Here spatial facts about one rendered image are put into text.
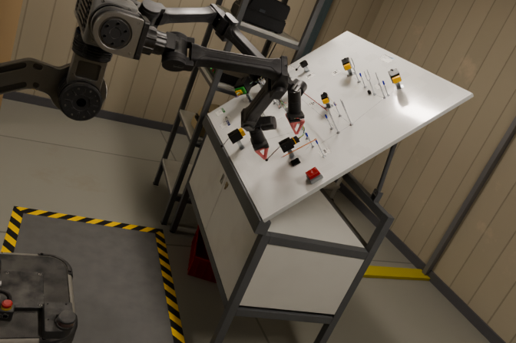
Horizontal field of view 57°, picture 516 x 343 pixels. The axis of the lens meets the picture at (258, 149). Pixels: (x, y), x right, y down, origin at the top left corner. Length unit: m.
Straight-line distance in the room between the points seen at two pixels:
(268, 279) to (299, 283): 0.16
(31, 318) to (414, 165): 3.50
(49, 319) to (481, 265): 3.14
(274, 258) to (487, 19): 3.13
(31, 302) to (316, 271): 1.21
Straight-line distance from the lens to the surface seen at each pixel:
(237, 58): 1.57
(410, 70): 2.47
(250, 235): 2.13
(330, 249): 2.21
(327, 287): 2.36
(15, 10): 4.07
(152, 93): 4.79
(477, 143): 4.30
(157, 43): 1.49
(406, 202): 4.66
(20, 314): 2.18
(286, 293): 2.29
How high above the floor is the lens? 1.75
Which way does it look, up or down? 19 degrees down
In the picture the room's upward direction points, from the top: 23 degrees clockwise
